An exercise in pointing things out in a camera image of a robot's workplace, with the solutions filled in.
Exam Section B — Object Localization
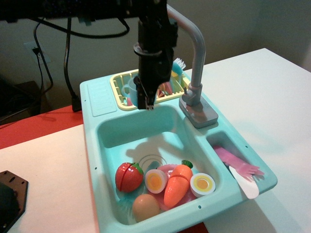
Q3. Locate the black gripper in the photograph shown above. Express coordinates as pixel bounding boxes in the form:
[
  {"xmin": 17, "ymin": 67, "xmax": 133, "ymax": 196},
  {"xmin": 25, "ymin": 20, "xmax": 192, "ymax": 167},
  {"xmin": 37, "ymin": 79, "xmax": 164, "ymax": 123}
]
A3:
[{"xmin": 134, "ymin": 43, "xmax": 174, "ymax": 110}]

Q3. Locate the light blue toy cup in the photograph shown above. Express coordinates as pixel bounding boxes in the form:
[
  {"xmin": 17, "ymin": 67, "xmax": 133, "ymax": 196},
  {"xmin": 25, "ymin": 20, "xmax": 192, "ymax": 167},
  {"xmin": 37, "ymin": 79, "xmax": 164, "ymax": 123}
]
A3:
[{"xmin": 121, "ymin": 78, "xmax": 137, "ymax": 98}]

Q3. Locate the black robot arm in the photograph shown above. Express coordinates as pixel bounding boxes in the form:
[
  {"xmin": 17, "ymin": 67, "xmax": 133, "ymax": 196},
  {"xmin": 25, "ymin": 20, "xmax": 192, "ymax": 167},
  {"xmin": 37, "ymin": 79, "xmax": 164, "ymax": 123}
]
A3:
[{"xmin": 0, "ymin": 0, "xmax": 178, "ymax": 110}]

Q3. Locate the pink cup in rack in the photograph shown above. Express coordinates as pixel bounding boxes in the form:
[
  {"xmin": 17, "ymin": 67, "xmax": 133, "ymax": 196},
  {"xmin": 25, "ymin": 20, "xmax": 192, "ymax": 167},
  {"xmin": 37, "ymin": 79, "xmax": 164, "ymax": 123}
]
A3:
[{"xmin": 127, "ymin": 97, "xmax": 138, "ymax": 107}]

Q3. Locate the teal toy sink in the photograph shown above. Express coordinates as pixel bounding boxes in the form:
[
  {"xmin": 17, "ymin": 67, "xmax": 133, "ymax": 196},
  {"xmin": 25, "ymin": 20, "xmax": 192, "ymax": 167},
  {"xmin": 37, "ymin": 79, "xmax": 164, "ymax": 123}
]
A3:
[{"xmin": 80, "ymin": 75, "xmax": 277, "ymax": 233}]

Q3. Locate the pink plate in sink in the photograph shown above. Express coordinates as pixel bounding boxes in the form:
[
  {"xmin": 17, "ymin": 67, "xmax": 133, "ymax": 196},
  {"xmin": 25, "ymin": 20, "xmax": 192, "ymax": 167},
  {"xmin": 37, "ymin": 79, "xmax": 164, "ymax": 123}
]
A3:
[{"xmin": 147, "ymin": 164, "xmax": 196, "ymax": 211}]

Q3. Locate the striped toy bowl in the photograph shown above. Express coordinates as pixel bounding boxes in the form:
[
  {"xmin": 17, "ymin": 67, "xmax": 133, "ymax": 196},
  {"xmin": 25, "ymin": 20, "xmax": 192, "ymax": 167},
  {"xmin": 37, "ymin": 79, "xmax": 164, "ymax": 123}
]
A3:
[{"xmin": 156, "ymin": 89, "xmax": 165, "ymax": 98}]

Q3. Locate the pink toy plate in rack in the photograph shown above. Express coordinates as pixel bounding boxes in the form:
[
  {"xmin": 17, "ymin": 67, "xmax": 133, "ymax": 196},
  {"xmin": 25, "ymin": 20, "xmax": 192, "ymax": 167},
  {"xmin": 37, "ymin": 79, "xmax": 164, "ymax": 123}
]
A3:
[{"xmin": 158, "ymin": 82, "xmax": 173, "ymax": 96}]

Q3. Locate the yellow dish rack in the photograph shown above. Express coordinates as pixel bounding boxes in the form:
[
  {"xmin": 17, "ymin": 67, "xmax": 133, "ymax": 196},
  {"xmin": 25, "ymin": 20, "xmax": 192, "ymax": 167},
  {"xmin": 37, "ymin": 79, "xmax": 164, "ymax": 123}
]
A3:
[{"xmin": 110, "ymin": 69, "xmax": 190, "ymax": 111}]

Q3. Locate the blue dish brush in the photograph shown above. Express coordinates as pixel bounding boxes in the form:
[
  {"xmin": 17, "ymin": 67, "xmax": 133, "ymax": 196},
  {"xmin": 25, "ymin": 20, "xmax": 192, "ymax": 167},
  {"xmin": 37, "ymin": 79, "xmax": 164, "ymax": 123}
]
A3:
[{"xmin": 172, "ymin": 58, "xmax": 186, "ymax": 84}]

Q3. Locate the grey toy faucet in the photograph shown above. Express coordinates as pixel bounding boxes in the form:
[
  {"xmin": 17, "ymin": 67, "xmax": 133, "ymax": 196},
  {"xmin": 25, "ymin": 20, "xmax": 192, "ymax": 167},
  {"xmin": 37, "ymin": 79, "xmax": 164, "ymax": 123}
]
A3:
[{"xmin": 167, "ymin": 5, "xmax": 218, "ymax": 128}]

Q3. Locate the red toy strawberry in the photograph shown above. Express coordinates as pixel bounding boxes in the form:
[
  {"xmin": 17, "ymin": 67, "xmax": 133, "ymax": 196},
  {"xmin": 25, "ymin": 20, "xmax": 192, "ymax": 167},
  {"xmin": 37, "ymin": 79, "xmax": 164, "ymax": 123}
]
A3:
[{"xmin": 115, "ymin": 162, "xmax": 144, "ymax": 193}]

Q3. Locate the left toy egg half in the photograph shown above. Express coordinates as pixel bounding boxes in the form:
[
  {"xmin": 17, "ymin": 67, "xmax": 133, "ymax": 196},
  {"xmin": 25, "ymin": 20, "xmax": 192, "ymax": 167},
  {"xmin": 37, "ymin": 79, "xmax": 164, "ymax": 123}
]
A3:
[{"xmin": 145, "ymin": 169, "xmax": 168, "ymax": 194}]

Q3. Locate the toy egg half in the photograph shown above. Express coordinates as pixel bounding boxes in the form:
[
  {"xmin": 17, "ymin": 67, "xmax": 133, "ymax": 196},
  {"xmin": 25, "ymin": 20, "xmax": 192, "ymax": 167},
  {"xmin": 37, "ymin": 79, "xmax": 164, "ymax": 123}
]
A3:
[
  {"xmin": 190, "ymin": 173, "xmax": 216, "ymax": 198},
  {"xmin": 145, "ymin": 169, "xmax": 168, "ymax": 194}
]

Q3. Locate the orange toy carrot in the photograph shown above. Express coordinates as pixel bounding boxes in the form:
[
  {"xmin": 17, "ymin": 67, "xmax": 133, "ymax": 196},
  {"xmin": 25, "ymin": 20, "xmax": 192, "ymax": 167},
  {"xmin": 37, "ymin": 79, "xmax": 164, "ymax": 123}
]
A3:
[{"xmin": 163, "ymin": 160, "xmax": 193, "ymax": 208}]

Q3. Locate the right toy egg half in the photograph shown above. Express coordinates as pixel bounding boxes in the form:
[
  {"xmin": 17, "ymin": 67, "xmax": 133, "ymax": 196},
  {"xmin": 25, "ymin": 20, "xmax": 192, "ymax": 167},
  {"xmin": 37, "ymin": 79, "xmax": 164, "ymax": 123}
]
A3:
[{"xmin": 190, "ymin": 173, "xmax": 216, "ymax": 198}]

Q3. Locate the blue toy fork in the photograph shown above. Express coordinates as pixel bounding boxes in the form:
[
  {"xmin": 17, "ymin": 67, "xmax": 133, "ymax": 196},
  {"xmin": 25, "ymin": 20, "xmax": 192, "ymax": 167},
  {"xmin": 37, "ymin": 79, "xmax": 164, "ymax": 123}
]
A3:
[{"xmin": 119, "ymin": 160, "xmax": 159, "ymax": 215}]

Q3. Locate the whole beige toy egg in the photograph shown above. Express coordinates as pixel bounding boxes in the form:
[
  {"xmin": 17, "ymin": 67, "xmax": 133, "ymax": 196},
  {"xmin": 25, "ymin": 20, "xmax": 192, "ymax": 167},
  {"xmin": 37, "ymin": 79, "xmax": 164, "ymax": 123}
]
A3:
[{"xmin": 132, "ymin": 194, "xmax": 160, "ymax": 222}]

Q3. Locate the pink toy fork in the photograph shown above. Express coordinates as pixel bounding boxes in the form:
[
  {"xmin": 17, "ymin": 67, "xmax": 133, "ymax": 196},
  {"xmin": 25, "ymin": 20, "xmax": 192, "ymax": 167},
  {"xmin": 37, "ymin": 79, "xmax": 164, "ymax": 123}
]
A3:
[{"xmin": 213, "ymin": 145, "xmax": 264, "ymax": 181}]

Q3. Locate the white toy knife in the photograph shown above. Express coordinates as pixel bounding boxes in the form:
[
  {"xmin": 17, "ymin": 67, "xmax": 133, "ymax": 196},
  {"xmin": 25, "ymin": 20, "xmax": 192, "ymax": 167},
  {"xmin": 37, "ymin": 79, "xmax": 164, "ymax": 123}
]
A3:
[{"xmin": 229, "ymin": 166, "xmax": 259, "ymax": 199}]

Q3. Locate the white wall outlet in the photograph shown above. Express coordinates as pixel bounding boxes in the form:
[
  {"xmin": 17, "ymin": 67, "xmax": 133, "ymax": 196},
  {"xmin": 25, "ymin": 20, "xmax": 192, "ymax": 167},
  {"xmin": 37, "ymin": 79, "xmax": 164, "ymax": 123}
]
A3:
[{"xmin": 23, "ymin": 41, "xmax": 51, "ymax": 65}]

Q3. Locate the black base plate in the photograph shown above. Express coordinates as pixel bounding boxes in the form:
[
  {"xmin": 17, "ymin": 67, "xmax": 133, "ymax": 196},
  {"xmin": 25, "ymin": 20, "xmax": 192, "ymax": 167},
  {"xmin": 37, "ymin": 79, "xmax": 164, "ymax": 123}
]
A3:
[{"xmin": 0, "ymin": 170, "xmax": 29, "ymax": 233}]

